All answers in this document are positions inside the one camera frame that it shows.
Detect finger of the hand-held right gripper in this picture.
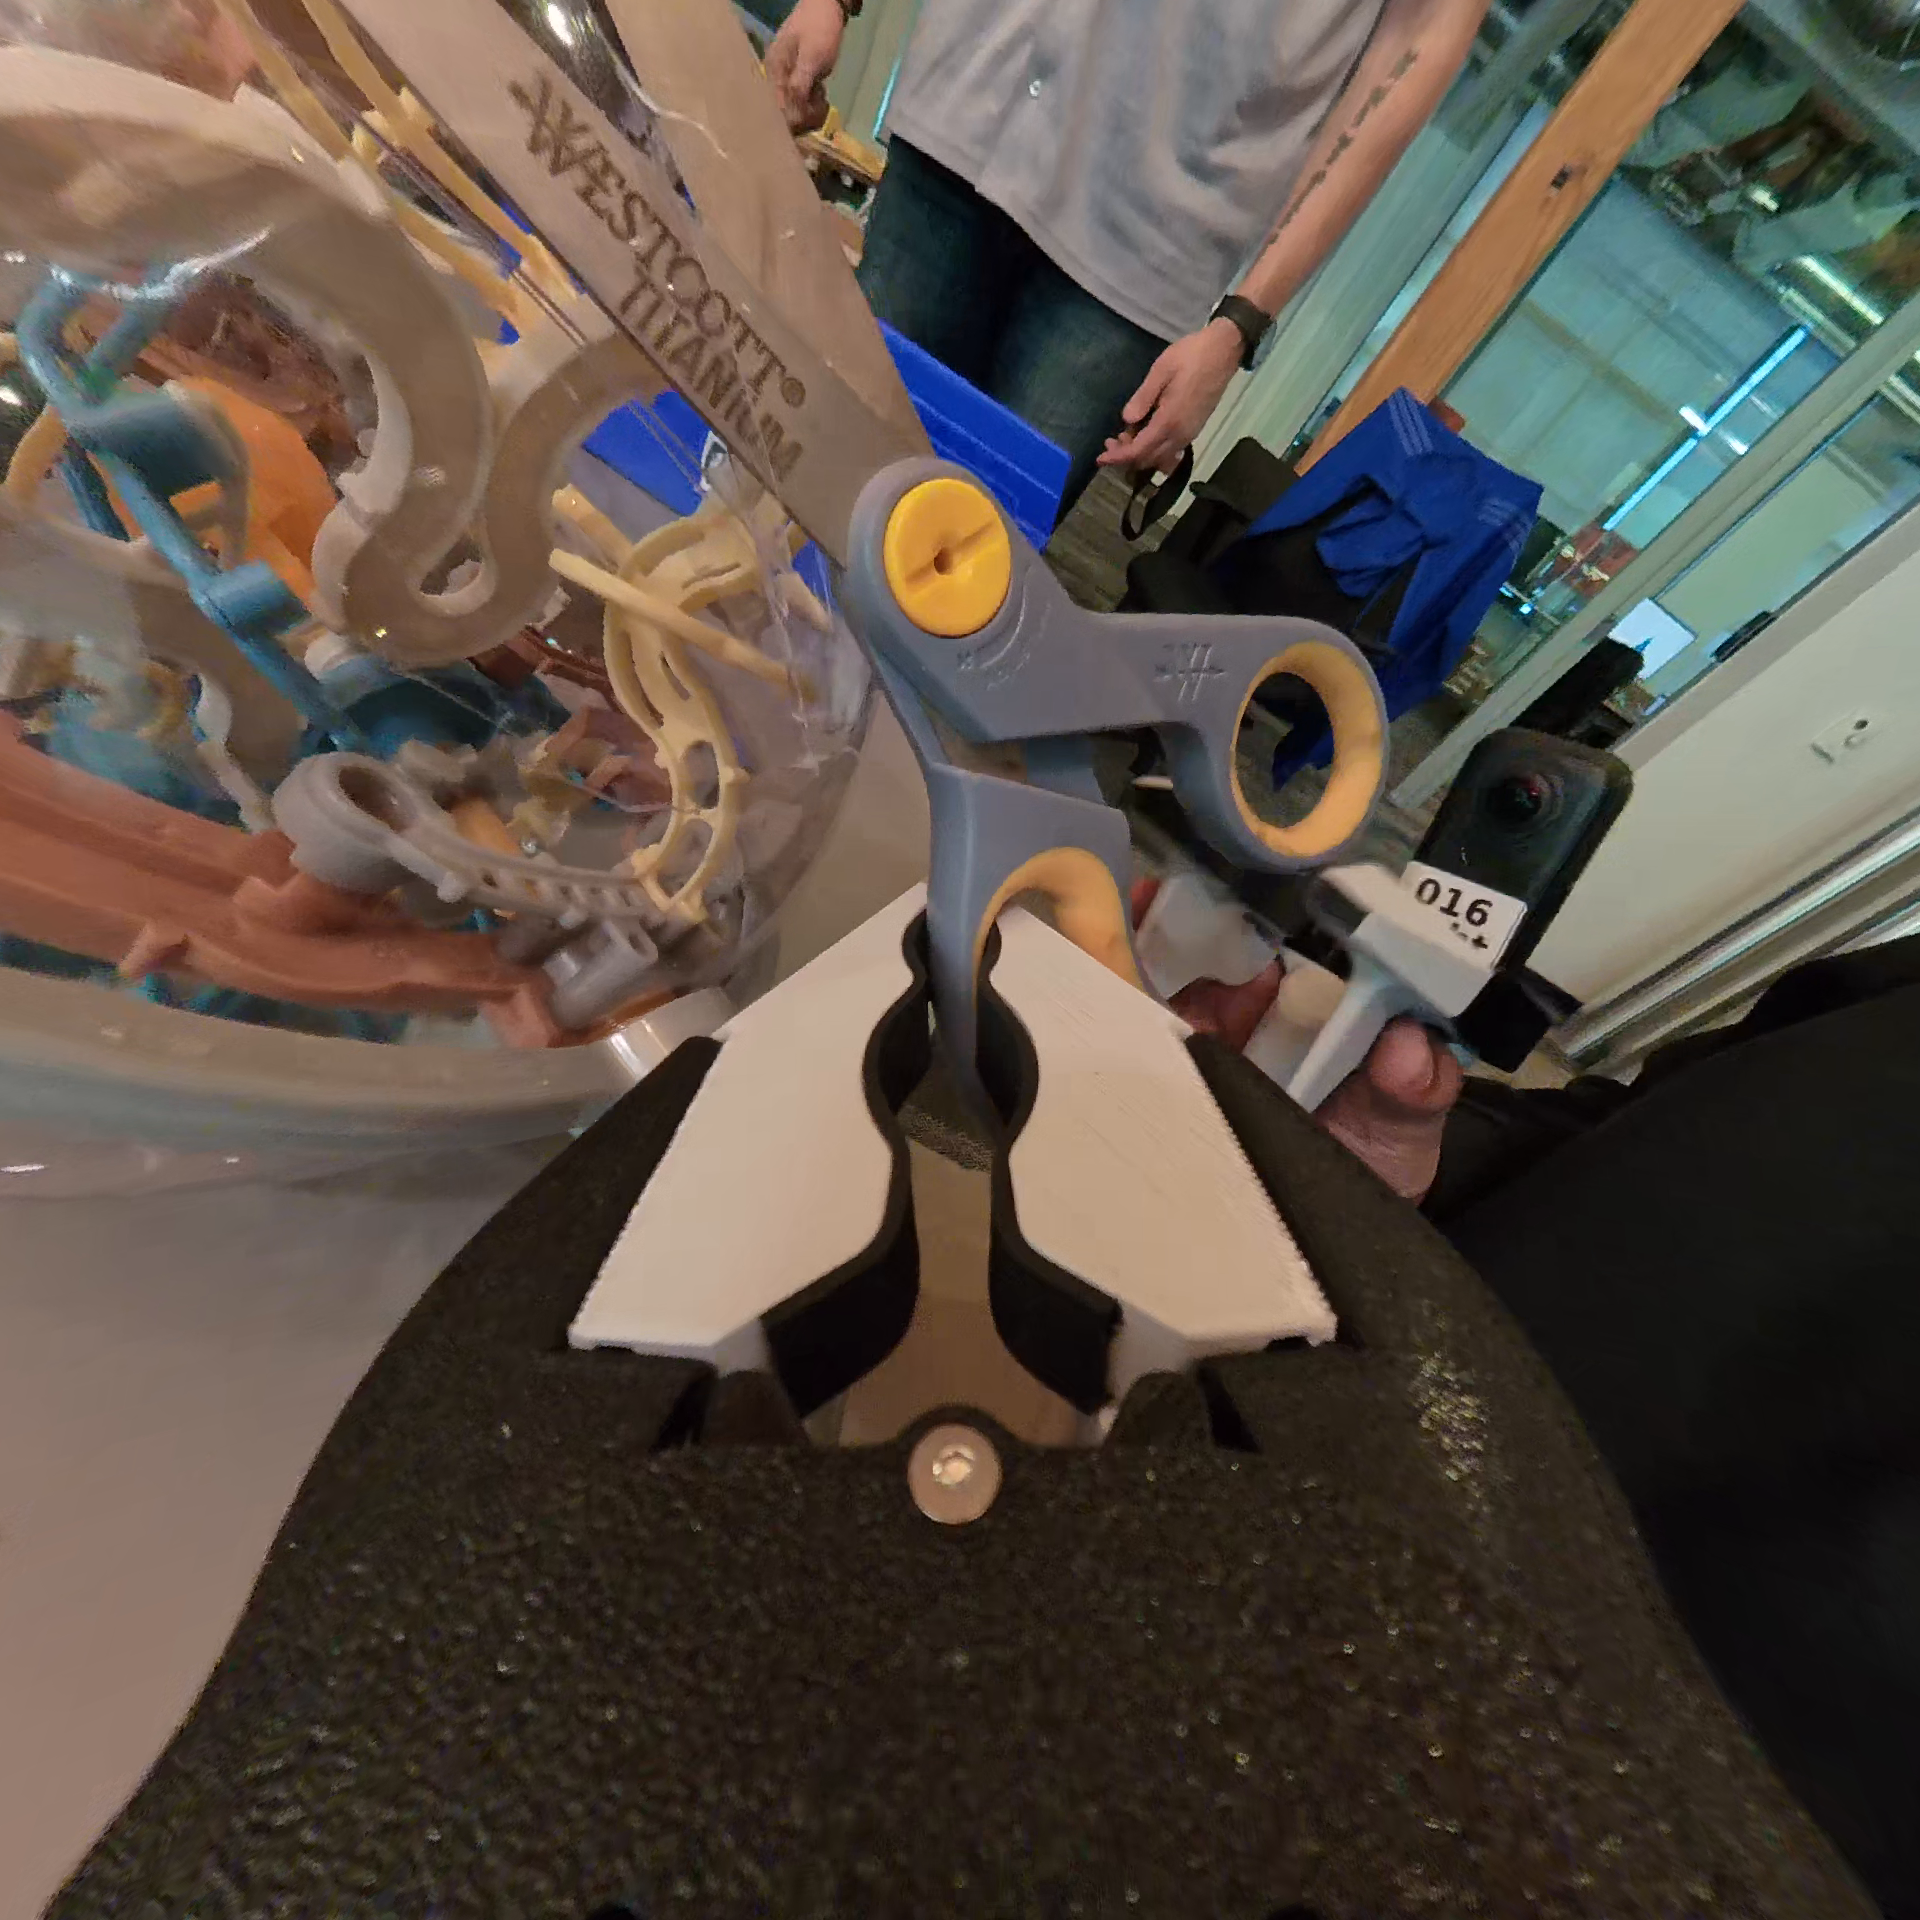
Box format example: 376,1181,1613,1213
1284,863,1492,1116
1142,872,1286,988

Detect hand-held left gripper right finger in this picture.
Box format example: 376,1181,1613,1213
984,911,1339,1408

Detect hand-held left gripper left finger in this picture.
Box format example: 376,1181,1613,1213
566,883,924,1415

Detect grey yellow scissors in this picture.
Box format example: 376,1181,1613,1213
334,0,1395,1163

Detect clear plastic maze ball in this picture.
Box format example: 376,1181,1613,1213
0,0,890,1203

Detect person's right forearm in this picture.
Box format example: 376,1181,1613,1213
1417,931,1920,1277

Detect person's right hand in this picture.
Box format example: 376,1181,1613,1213
1171,967,1470,1204

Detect black office chair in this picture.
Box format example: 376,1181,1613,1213
1542,637,1656,748

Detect black bag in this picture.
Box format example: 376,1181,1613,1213
1117,439,1419,677

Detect blue plastic bin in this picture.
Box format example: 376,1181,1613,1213
584,319,1076,593

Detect person's black jacket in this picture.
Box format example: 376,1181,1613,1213
1499,1200,1920,1920

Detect wooden post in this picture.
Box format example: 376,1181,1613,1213
1302,0,1754,471

